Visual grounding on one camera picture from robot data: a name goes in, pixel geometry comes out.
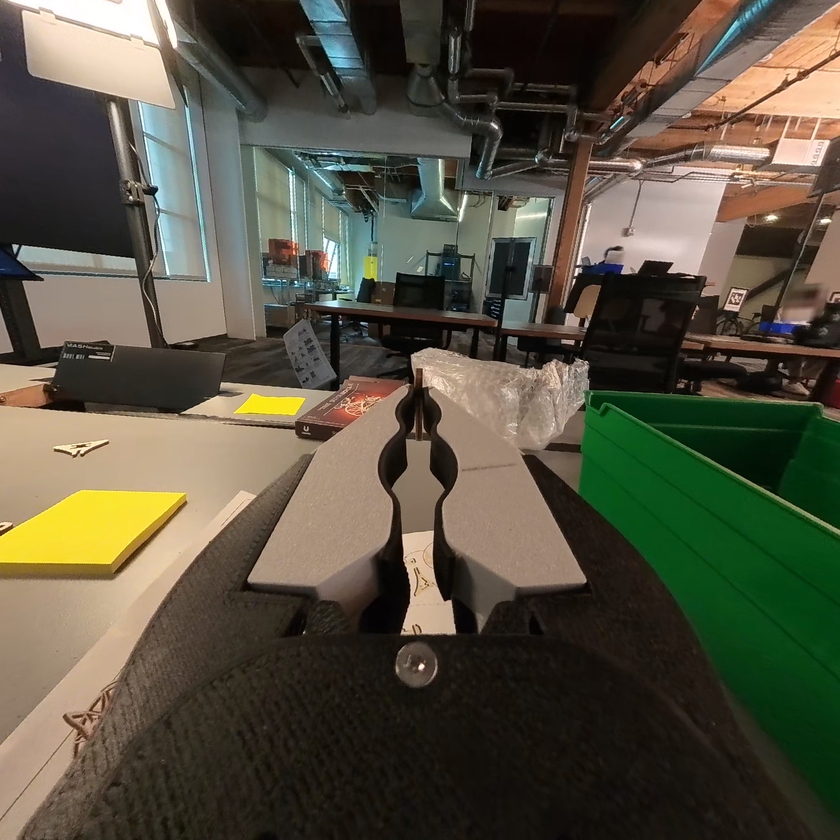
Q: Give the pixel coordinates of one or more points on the dark red model kit box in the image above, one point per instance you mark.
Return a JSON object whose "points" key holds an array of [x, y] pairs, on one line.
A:
{"points": [[341, 410]]}

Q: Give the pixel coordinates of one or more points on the black light stand pole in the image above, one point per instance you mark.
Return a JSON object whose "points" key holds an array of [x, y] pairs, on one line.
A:
{"points": [[134, 229]]}

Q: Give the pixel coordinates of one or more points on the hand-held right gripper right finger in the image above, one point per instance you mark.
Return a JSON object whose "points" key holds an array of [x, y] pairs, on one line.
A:
{"points": [[505, 518]]}

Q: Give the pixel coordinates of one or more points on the yellow sticky note pad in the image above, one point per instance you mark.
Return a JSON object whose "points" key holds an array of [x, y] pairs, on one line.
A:
{"points": [[92, 531]]}

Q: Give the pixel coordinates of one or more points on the LED light panel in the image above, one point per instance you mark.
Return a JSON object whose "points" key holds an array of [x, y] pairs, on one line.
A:
{"points": [[98, 52]]}

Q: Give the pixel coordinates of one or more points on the long wooden table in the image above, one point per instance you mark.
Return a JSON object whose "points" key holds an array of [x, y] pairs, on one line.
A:
{"points": [[407, 315]]}

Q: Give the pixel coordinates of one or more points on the blue screen on black stand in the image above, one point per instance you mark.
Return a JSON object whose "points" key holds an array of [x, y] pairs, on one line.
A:
{"points": [[16, 315]]}

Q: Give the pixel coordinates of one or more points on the white printed leaflet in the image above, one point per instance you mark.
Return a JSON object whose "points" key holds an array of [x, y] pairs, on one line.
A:
{"points": [[307, 358]]}

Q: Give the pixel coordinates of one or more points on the black framed display stand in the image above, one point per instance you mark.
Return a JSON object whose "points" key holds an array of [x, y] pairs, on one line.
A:
{"points": [[510, 266]]}

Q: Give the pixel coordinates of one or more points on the triangular slotted wooden part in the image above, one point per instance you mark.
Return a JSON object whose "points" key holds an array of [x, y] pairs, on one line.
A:
{"points": [[82, 448]]}

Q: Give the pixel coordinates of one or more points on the small pronged wooden part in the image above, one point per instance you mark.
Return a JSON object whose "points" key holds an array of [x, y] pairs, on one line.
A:
{"points": [[417, 380]]}

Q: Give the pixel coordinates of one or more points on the wooden column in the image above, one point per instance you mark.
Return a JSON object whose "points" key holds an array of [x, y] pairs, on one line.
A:
{"points": [[569, 223]]}

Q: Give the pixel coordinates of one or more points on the clear plastic bag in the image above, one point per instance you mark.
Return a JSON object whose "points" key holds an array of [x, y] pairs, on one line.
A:
{"points": [[499, 394]]}

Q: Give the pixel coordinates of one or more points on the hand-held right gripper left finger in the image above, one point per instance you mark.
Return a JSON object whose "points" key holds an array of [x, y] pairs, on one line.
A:
{"points": [[328, 512]]}

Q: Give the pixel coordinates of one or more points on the green plastic bin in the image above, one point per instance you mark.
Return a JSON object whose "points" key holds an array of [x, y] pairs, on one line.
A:
{"points": [[689, 538]]}

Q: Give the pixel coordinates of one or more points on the yellow paper sheet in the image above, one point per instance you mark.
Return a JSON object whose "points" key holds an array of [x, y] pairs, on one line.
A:
{"points": [[270, 404]]}

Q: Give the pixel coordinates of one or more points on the white instruction booklet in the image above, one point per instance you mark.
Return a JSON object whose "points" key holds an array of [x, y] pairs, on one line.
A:
{"points": [[420, 564]]}

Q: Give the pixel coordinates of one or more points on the silver ventilation duct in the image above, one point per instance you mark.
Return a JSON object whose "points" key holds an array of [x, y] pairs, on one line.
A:
{"points": [[482, 131]]}

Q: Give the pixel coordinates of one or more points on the black mesh office chair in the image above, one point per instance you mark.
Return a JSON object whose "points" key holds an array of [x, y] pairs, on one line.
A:
{"points": [[640, 334]]}

